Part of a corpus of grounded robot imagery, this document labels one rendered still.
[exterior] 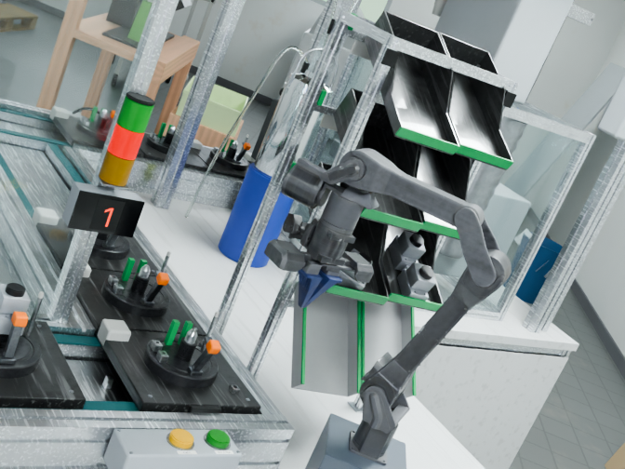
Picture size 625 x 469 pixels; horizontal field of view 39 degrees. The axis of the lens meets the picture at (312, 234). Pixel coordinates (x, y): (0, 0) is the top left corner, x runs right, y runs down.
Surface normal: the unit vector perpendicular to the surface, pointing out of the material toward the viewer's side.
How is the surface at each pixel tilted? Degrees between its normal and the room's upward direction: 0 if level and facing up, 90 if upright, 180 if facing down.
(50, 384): 0
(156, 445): 0
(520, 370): 90
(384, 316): 45
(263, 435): 90
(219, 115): 90
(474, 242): 70
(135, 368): 0
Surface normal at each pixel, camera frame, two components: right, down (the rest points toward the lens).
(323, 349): 0.51, -0.33
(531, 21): 0.49, 0.45
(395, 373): -0.04, -0.25
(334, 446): 0.37, -0.88
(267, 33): -0.08, 0.28
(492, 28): -0.79, -0.14
